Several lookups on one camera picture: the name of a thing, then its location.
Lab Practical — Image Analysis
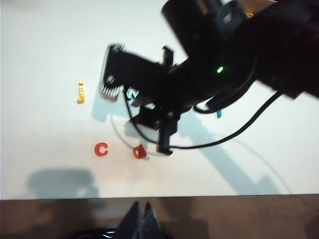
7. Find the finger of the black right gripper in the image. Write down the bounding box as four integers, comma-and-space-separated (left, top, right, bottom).
129, 106, 160, 130
130, 95, 160, 108

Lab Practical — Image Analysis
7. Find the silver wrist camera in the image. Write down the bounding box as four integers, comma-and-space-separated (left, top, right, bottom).
101, 42, 127, 101

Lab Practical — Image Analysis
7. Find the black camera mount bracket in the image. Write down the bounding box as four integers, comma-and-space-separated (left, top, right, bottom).
117, 51, 165, 100

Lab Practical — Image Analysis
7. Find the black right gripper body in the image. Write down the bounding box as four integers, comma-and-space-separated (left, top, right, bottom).
149, 46, 208, 155

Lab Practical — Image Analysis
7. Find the green letter w magnet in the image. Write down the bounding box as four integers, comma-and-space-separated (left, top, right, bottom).
126, 87, 139, 100

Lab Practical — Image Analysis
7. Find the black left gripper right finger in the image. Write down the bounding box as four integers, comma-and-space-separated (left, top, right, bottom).
137, 201, 164, 239

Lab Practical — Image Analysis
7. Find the yellow letter j magnet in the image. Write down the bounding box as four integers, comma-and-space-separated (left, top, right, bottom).
76, 80, 86, 105

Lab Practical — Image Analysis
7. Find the orange letter a magnet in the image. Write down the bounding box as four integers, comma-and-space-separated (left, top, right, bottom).
133, 144, 147, 160

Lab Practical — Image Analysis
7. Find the orange letter c magnet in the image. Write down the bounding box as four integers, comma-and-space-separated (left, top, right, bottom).
94, 142, 109, 157

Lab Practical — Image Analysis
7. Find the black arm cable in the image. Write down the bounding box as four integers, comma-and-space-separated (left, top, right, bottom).
171, 89, 282, 150

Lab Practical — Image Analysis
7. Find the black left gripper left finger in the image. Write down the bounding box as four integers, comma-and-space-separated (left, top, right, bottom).
117, 201, 140, 239

